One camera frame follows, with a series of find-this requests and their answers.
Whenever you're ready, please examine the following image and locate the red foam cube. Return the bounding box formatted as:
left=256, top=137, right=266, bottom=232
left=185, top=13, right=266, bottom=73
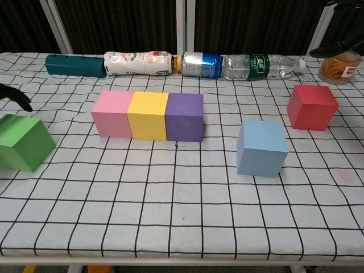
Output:
left=286, top=84, right=340, bottom=131

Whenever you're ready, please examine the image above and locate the yellow foam cube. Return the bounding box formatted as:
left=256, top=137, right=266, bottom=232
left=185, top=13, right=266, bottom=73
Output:
left=126, top=91, right=169, bottom=142

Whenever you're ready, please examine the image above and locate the silver blue drink can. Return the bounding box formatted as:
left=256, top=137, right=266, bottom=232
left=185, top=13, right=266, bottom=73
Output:
left=181, top=51, right=224, bottom=78

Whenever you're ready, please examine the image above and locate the light blue foam cube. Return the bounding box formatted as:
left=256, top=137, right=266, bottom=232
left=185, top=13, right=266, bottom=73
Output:
left=236, top=119, right=290, bottom=179

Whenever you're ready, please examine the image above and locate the clear green-label water bottle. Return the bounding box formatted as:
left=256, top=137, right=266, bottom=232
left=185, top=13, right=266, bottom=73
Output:
left=221, top=53, right=307, bottom=81

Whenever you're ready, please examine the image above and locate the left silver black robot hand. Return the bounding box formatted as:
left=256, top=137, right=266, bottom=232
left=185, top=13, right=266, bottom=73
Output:
left=0, top=82, right=32, bottom=112

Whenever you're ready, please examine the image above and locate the green foam cube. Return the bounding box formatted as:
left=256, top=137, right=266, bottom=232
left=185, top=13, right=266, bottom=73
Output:
left=0, top=113, right=57, bottom=173

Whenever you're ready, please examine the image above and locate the pink foam cube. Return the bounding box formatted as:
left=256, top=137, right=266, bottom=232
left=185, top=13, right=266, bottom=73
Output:
left=90, top=90, right=135, bottom=139

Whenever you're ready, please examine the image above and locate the teal cylindrical case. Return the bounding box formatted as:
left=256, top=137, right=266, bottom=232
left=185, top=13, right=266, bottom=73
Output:
left=45, top=54, right=106, bottom=78

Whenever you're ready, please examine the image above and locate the white black grid tablecloth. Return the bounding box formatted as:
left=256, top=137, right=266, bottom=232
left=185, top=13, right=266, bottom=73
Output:
left=0, top=52, right=364, bottom=261

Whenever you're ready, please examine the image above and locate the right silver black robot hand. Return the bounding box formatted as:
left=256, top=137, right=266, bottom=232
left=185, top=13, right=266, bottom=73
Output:
left=309, top=0, right=364, bottom=58

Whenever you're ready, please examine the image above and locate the clear cup with orange contents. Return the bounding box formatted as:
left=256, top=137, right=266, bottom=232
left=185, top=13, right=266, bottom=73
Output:
left=317, top=51, right=363, bottom=86

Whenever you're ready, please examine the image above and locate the white floral drink bottle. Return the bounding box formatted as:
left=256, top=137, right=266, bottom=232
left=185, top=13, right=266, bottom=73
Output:
left=103, top=51, right=183, bottom=77

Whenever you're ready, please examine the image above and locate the purple foam cube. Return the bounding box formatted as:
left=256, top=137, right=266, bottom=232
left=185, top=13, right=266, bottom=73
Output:
left=164, top=92, right=205, bottom=143

